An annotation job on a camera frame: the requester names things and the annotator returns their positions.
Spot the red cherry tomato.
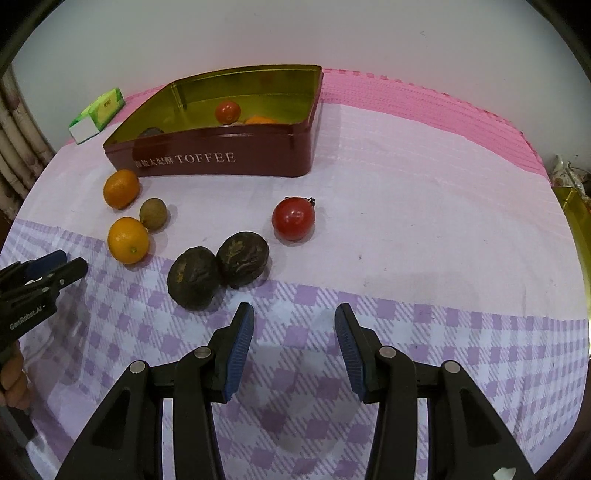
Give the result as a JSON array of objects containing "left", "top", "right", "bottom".
[
  {"left": 272, "top": 196, "right": 317, "bottom": 243},
  {"left": 215, "top": 100, "right": 242, "bottom": 125}
]

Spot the green tissue pack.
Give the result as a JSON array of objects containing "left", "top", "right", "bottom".
[{"left": 68, "top": 87, "right": 125, "bottom": 145}]

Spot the beige patterned curtain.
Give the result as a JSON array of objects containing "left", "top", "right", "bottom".
[{"left": 0, "top": 69, "right": 54, "bottom": 217}]

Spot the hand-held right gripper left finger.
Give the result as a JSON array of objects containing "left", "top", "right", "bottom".
[{"left": 55, "top": 302, "right": 256, "bottom": 480}]

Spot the gold tin lid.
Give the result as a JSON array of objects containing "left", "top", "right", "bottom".
[{"left": 551, "top": 187, "right": 591, "bottom": 324}]

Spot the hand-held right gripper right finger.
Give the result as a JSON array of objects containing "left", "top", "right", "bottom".
[{"left": 335, "top": 304, "right": 536, "bottom": 480}]

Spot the dark red tin box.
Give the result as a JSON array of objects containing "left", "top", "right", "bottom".
[{"left": 102, "top": 65, "right": 324, "bottom": 178}]

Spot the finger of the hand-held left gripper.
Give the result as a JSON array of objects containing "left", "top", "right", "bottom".
[
  {"left": 0, "top": 249, "right": 68, "bottom": 289},
  {"left": 9, "top": 257, "right": 89, "bottom": 301}
]

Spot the person's left hand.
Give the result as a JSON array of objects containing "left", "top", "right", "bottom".
[{"left": 0, "top": 344, "right": 29, "bottom": 409}]

